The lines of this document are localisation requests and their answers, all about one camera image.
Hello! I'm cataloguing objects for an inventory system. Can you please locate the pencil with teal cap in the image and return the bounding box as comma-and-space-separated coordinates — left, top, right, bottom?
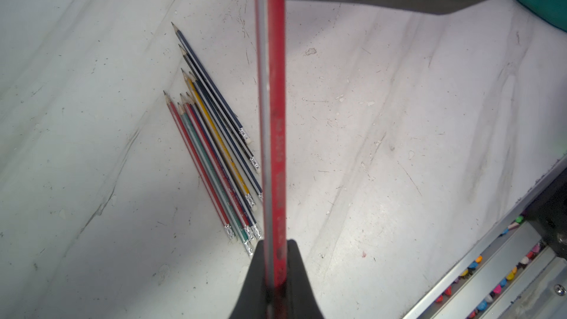
177, 102, 254, 257

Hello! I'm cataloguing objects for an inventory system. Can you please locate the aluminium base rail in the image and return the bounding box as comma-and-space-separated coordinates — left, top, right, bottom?
405, 158, 566, 318

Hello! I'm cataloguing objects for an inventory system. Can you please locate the red pencil with clear cap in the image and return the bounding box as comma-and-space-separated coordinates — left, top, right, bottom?
163, 91, 235, 239

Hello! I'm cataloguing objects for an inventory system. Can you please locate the yellow pencil with clear cap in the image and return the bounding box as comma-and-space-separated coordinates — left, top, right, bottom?
181, 69, 255, 212

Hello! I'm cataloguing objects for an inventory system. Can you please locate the red pencil with orange cap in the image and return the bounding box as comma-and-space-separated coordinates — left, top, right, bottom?
255, 0, 287, 318

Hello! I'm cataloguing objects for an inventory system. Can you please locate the pencil with pink cap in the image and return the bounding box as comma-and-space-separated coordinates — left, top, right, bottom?
171, 22, 252, 145

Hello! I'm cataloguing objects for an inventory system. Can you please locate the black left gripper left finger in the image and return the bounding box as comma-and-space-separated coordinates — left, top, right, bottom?
229, 240, 266, 319

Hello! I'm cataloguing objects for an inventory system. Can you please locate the pencil with purple cap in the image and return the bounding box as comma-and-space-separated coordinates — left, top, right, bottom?
179, 44, 261, 174

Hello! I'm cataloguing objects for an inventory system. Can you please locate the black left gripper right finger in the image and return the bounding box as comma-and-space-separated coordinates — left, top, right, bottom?
285, 239, 323, 319

